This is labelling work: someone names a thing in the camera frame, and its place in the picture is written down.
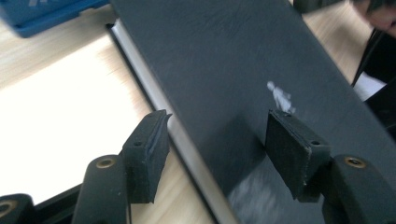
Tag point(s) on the black cover book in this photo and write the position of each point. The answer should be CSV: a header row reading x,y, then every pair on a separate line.
x,y
218,62

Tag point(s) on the blue plastic file rack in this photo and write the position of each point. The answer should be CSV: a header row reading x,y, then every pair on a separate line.
x,y
31,18

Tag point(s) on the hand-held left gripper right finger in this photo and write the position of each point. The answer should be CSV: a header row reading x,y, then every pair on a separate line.
x,y
294,158

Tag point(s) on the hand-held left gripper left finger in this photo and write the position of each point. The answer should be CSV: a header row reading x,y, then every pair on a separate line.
x,y
144,161

